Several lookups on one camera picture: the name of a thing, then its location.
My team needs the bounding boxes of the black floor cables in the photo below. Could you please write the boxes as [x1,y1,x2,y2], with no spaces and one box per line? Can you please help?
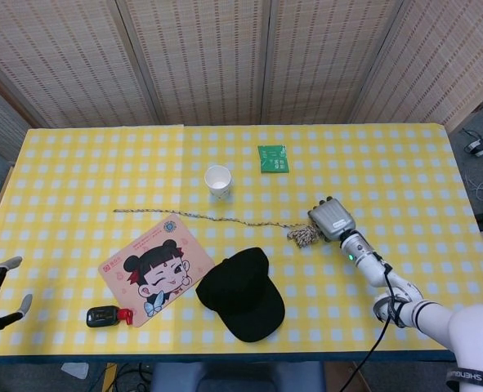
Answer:
[87,362,154,392]

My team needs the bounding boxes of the black baseball cap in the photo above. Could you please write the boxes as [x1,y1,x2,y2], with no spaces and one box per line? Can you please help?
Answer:
[195,247,286,343]

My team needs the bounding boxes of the pink cartoon girl mouse pad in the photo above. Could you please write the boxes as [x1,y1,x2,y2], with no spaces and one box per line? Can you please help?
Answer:
[97,213,216,328]

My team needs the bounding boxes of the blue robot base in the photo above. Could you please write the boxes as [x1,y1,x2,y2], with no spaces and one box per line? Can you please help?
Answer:
[150,361,326,392]

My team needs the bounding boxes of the green square packet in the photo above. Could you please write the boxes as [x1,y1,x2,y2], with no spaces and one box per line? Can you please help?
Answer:
[257,143,290,174]

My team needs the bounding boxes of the bamboo folding screen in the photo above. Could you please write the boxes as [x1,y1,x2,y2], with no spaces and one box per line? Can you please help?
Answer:
[0,0,483,160]

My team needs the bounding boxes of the yellow white checkered tablecloth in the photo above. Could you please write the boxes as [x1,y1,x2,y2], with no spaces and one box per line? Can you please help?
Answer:
[0,123,483,357]

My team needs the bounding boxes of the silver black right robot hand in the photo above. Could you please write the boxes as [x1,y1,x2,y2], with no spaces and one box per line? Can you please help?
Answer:
[307,196,359,244]

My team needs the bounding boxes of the white paper cup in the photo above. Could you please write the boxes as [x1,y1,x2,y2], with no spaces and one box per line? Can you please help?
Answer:
[203,164,232,201]

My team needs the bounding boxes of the braided beige speckled rope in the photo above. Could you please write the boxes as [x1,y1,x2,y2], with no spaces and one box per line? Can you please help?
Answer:
[113,207,322,249]

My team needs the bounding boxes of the white scrap on floor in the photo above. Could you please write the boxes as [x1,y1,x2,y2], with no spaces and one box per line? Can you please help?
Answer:
[60,361,91,380]

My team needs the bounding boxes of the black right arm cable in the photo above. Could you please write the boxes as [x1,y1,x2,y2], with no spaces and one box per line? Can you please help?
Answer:
[341,261,408,392]

